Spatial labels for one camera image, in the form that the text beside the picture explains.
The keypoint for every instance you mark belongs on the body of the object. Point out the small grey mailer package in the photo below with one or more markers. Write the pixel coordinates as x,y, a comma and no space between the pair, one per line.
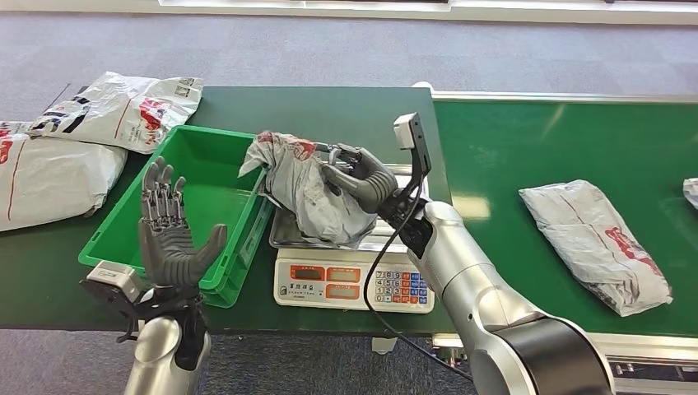
691,192

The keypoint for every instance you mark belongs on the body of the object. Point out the grey mailer package red print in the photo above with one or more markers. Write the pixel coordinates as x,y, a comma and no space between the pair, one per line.
589,240

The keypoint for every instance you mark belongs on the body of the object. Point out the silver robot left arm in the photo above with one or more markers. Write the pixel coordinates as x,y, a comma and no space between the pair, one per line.
155,354

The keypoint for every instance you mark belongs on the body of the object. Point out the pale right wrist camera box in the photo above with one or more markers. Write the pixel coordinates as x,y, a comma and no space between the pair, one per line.
406,131

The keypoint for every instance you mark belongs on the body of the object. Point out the large white mailer package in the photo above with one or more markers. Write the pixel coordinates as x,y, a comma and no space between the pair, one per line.
49,180

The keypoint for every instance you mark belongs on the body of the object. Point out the green plastic basket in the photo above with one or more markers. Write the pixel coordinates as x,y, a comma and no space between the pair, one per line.
210,174

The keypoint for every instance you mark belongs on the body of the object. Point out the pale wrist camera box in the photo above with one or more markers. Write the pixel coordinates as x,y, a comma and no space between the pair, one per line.
406,131
114,279

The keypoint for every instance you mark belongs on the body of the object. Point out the white mailer package black print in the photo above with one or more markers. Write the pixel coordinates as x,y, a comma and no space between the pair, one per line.
117,111

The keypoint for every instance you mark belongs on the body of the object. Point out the white electronic weighing scale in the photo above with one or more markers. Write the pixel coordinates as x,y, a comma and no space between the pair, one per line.
338,281

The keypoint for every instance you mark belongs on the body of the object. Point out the green conveyor belt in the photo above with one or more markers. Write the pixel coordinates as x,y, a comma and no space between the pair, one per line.
545,147

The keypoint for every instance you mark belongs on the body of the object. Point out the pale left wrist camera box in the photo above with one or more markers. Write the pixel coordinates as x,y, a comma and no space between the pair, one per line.
114,279

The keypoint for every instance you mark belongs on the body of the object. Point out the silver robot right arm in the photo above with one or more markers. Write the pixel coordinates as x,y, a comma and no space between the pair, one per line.
480,294

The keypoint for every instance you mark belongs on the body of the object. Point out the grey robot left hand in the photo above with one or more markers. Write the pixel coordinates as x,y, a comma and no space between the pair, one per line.
169,256

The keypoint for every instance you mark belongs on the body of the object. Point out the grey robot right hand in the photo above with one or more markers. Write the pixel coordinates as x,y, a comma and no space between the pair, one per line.
368,182

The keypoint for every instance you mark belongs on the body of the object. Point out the white table foot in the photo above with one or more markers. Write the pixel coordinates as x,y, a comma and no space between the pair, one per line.
383,345

